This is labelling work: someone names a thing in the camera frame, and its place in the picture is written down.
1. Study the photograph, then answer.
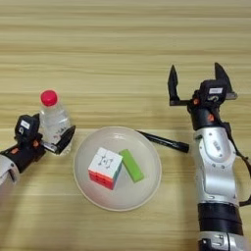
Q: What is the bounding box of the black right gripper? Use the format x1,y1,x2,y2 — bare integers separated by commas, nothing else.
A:
168,62,238,131

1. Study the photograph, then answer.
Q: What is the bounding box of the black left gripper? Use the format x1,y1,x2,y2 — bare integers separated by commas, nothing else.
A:
0,125,76,174

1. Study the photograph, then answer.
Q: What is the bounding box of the clear bottle with red cap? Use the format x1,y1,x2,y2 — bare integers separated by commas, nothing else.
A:
39,89,73,156

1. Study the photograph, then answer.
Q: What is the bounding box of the colourful puzzle cube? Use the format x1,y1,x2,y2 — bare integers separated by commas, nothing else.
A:
87,146,125,190

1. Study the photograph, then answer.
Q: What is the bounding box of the beige round plate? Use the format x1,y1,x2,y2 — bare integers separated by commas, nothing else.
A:
73,125,163,213

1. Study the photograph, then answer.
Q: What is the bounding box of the green rectangular block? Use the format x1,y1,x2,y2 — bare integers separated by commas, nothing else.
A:
118,148,145,183

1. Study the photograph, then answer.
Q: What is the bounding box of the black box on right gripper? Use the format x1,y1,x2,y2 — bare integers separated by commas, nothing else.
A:
199,78,229,106

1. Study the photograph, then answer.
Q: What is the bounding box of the black marker pen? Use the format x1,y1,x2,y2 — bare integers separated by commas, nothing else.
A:
136,129,190,154

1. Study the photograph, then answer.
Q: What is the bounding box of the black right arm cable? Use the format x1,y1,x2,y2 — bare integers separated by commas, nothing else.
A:
225,122,251,208

